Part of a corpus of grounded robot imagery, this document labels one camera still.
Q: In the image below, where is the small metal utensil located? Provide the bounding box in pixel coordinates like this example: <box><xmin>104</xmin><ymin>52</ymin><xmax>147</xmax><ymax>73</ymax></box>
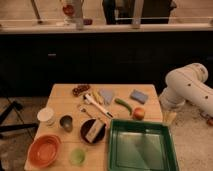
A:
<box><xmin>78</xmin><ymin>105</ymin><xmax>93</xmax><ymax>118</ymax></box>

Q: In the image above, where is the white board eraser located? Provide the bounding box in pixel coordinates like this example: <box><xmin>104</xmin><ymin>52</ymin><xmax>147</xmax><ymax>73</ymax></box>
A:
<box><xmin>85</xmin><ymin>119</ymin><xmax>104</xmax><ymax>143</ymax></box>

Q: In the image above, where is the white handled brush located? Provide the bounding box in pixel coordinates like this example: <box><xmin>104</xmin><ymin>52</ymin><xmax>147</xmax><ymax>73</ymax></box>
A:
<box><xmin>84</xmin><ymin>94</ymin><xmax>113</xmax><ymax>118</ymax></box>

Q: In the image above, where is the green plastic cup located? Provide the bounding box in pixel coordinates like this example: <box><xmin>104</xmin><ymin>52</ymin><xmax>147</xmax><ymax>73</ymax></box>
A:
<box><xmin>69</xmin><ymin>148</ymin><xmax>86</xmax><ymax>166</ymax></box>

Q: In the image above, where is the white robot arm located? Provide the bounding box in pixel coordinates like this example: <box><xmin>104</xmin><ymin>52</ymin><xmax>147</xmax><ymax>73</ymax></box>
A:
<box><xmin>159</xmin><ymin>63</ymin><xmax>213</xmax><ymax>117</ymax></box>

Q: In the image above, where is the red apple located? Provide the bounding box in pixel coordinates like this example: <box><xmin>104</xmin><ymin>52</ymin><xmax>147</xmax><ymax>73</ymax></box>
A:
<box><xmin>132</xmin><ymin>107</ymin><xmax>145</xmax><ymax>120</ymax></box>

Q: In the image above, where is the blue sponge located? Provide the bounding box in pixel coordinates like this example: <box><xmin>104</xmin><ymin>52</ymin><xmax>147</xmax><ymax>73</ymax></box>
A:
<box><xmin>130</xmin><ymin>90</ymin><xmax>148</xmax><ymax>104</ymax></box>

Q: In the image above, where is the orange bowl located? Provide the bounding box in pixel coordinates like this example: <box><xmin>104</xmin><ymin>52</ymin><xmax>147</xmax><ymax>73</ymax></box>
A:
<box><xmin>27</xmin><ymin>135</ymin><xmax>61</xmax><ymax>168</ymax></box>

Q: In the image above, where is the dark brown plate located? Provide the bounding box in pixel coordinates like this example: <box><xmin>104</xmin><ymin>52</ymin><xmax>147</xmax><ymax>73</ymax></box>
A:
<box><xmin>80</xmin><ymin>119</ymin><xmax>106</xmax><ymax>144</ymax></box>

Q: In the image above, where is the wooden table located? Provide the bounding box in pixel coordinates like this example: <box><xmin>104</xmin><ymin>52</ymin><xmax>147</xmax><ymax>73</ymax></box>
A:
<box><xmin>24</xmin><ymin>84</ymin><xmax>162</xmax><ymax>171</ymax></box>

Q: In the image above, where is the grey cloth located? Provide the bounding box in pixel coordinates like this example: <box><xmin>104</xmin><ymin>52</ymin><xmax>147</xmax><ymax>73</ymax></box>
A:
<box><xmin>99</xmin><ymin>89</ymin><xmax>115</xmax><ymax>105</ymax></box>

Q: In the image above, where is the white cup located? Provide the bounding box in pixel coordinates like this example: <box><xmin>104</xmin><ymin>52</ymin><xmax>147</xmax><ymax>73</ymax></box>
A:
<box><xmin>37</xmin><ymin>107</ymin><xmax>55</xmax><ymax>126</ymax></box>

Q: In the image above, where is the yellow banana piece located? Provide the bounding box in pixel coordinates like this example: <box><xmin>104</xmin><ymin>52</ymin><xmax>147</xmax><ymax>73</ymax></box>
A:
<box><xmin>92</xmin><ymin>91</ymin><xmax>103</xmax><ymax>105</ymax></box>

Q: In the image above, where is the person in background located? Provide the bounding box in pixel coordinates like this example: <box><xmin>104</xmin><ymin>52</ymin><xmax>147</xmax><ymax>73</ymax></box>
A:
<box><xmin>102</xmin><ymin>0</ymin><xmax>177</xmax><ymax>25</ymax></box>

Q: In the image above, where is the green plastic tray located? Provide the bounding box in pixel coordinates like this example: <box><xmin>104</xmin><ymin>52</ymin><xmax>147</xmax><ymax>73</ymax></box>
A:
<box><xmin>107</xmin><ymin>119</ymin><xmax>180</xmax><ymax>171</ymax></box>

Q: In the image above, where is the black tripod stand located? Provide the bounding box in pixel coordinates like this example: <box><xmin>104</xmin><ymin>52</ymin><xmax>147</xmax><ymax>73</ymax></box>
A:
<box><xmin>0</xmin><ymin>99</ymin><xmax>39</xmax><ymax>171</ymax></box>

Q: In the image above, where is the metal cup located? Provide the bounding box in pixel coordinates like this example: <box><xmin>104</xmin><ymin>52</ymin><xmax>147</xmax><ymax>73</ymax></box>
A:
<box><xmin>60</xmin><ymin>115</ymin><xmax>73</xmax><ymax>132</ymax></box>

